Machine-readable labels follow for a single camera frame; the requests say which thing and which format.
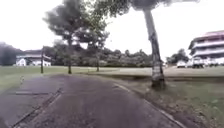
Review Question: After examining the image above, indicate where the row of bushy trees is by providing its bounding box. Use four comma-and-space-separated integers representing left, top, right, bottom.
43, 43, 154, 69

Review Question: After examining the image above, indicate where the small tree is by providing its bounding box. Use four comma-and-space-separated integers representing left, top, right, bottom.
79, 30, 111, 73

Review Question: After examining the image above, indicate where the pale road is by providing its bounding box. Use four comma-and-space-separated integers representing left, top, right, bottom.
86, 66, 224, 79

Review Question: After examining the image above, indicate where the dark brick path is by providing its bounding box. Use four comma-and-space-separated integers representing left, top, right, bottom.
0, 73, 188, 128

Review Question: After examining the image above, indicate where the tree with thick leaning trunk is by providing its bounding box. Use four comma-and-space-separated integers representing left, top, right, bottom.
93, 0, 201, 90

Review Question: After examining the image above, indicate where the large dark tree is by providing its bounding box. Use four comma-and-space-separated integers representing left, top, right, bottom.
43, 0, 111, 75

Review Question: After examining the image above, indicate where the pale path kerb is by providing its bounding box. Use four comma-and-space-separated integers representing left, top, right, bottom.
112, 82, 188, 128

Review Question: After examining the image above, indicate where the cluster of trees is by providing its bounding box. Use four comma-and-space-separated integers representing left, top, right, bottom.
166, 48, 190, 65

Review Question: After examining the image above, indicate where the white car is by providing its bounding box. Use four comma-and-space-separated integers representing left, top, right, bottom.
176, 59, 188, 69

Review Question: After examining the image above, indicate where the dark pole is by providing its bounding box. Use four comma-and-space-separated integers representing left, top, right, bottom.
39, 46, 45, 75

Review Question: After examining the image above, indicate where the low white building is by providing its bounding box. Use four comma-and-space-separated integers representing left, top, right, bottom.
14, 53, 53, 68

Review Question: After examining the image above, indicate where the vehicle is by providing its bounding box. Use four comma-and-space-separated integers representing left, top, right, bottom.
190, 56, 206, 70

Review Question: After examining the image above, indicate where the grass verge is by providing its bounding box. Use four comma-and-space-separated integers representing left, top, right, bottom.
99, 75, 224, 128

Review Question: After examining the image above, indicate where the drain channel strip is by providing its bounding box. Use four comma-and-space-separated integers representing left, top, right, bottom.
11, 88, 64, 128

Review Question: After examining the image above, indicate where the white building with red roof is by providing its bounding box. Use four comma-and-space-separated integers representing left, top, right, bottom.
187, 29, 224, 66

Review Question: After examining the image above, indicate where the grass lawn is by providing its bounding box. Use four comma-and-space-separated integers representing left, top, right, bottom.
0, 65, 118, 93

